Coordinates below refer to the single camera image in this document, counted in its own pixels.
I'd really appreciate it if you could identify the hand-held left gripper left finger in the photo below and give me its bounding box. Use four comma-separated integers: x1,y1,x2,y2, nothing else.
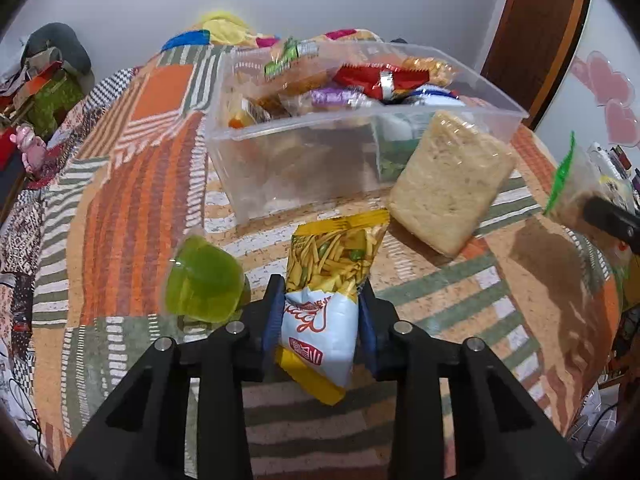
57,274,287,480

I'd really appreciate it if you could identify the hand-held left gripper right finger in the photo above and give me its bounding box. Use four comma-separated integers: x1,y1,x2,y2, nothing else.
357,282,588,480

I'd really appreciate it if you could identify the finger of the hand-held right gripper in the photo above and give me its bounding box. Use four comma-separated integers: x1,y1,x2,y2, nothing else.
582,195,640,256

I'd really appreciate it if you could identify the yellow chip packet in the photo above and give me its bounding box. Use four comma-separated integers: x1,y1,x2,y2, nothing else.
274,209,391,406

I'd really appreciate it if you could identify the clear plastic box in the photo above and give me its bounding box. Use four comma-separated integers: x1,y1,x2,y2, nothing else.
205,40,531,226

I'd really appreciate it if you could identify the green snack packet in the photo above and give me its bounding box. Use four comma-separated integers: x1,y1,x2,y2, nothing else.
375,115,426,181

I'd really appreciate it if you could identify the small orange snack packet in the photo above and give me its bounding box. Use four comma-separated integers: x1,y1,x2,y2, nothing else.
227,97,273,128

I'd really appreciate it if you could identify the blue white snack packet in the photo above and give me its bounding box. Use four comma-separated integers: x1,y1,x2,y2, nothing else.
400,86,468,108

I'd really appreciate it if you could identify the purple snack packet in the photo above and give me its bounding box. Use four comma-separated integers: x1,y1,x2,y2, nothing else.
282,85,386,116

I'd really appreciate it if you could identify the golden snack packet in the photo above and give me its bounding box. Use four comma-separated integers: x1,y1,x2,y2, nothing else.
400,56,458,88

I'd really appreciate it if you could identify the brown cake packet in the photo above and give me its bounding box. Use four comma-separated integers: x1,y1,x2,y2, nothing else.
264,37,331,96

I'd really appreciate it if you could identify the red snack packet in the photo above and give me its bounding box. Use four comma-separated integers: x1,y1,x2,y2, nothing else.
332,60,433,103

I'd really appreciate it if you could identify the bread packet with green edge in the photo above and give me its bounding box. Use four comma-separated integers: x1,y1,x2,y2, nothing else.
544,131,636,286

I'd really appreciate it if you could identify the green jelly cup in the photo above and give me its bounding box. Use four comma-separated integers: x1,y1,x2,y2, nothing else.
166,234,251,323

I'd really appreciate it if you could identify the pink heart sticker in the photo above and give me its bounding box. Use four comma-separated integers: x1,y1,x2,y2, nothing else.
570,50,640,146

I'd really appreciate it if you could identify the beige noodle packet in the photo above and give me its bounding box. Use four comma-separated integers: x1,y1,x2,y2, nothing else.
387,109,521,258

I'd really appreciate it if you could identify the white sliding wardrobe door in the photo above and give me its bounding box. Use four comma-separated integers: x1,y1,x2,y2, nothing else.
532,0,640,161

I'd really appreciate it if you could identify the brown wooden door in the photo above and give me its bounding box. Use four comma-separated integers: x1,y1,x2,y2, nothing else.
480,0,593,131

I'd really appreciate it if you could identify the pink plush toy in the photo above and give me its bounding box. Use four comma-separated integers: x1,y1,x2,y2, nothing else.
15,125,48,173

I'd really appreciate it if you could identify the green cardboard box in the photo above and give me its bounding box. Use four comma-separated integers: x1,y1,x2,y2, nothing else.
27,67,83,136

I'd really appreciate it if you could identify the red rectangular box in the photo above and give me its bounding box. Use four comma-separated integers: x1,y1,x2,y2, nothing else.
0,127,21,171

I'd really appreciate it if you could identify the grey cushion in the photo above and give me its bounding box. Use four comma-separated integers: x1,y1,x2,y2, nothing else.
22,22,96,86

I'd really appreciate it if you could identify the pile of clothes and papers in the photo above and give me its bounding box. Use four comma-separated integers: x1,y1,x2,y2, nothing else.
0,35,46,121

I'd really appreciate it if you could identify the black power cable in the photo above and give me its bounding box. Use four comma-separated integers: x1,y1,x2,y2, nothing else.
575,400,626,446

